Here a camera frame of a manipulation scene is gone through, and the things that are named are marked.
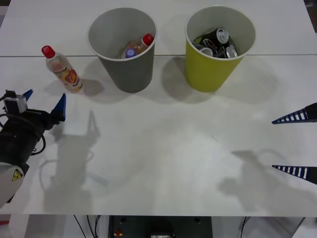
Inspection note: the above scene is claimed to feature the yellow-green plastic waste bin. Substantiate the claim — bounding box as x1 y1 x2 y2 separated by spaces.
184 5 257 94

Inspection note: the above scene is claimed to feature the black cable under table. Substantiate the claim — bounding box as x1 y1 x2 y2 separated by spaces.
73 215 86 238
86 215 102 238

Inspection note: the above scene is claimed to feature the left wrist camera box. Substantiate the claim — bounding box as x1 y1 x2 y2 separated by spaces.
3 90 29 115

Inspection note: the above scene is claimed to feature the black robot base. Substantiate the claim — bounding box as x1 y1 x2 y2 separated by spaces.
108 215 212 238

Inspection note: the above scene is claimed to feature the black can with dark top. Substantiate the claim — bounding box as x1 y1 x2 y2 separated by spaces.
204 27 230 45

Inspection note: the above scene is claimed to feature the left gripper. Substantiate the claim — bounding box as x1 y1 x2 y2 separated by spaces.
22 89 67 136

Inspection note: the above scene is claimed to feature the grey plastic waste bin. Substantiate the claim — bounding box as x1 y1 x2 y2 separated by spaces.
87 6 159 94

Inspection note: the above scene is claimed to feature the black can with red print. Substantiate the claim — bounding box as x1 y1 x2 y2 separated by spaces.
201 37 219 50

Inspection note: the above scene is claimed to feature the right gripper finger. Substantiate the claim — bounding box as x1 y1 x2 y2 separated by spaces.
271 164 317 185
271 102 317 125

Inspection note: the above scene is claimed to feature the silver-topped drink can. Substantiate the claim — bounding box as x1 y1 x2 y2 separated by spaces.
224 45 239 59
198 46 214 57

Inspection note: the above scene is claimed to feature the black left wrist camera cable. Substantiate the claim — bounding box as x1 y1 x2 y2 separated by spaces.
31 133 47 156

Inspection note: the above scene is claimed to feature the red-capped bottle with red label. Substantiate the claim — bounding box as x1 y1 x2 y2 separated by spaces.
41 45 83 94

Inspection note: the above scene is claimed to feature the red-capped bottle of orange drink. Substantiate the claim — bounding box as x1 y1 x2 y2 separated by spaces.
127 33 155 55

